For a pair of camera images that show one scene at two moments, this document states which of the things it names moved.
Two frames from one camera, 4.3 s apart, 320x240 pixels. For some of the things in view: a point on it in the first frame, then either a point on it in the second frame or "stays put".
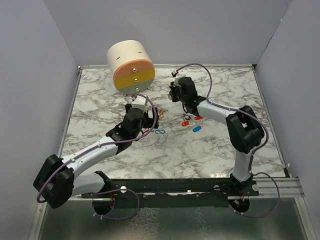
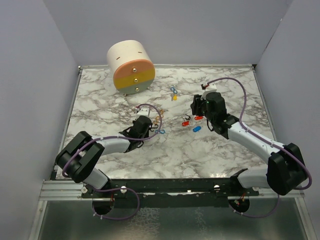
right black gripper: (172, 92) → (196, 105)
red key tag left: (185, 123) stays put
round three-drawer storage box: (133, 69) stays put
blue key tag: (197, 128) stays put
